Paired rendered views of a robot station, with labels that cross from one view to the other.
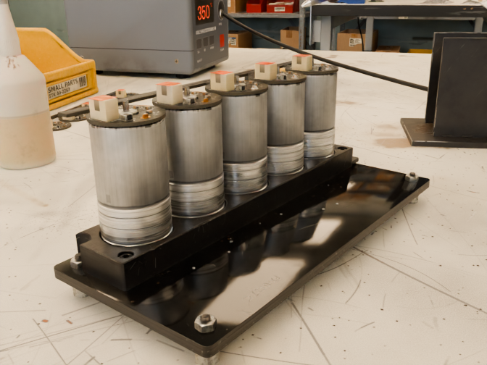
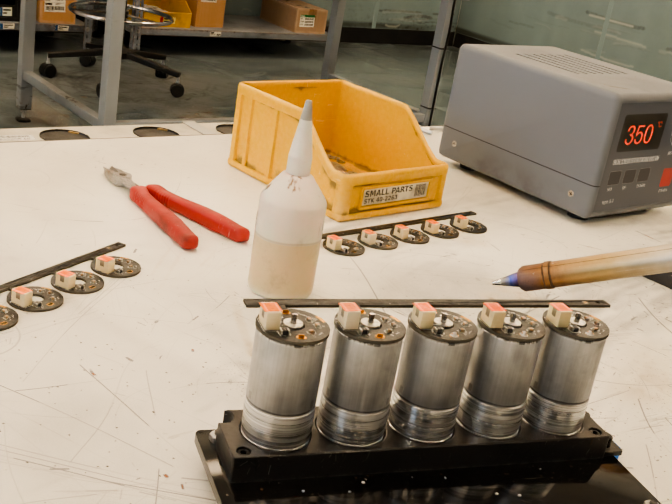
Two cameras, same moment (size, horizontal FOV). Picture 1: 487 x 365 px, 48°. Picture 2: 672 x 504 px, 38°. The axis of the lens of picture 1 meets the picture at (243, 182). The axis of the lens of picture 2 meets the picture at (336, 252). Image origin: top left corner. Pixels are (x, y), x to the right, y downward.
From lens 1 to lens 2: 0.17 m
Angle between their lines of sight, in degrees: 26
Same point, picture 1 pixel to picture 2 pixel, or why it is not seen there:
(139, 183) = (276, 393)
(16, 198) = (234, 335)
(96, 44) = (476, 133)
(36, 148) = (287, 282)
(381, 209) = not seen: outside the picture
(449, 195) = not seen: outside the picture
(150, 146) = (295, 365)
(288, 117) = (500, 375)
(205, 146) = (364, 379)
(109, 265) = (227, 453)
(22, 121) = (282, 249)
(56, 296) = (190, 458)
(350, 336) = not seen: outside the picture
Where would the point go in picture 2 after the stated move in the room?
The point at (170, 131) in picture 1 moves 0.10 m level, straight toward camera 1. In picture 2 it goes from (336, 352) to (176, 495)
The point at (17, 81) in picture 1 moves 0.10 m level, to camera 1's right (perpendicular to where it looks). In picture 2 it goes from (290, 206) to (477, 275)
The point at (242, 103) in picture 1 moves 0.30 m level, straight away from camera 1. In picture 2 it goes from (431, 347) to (653, 191)
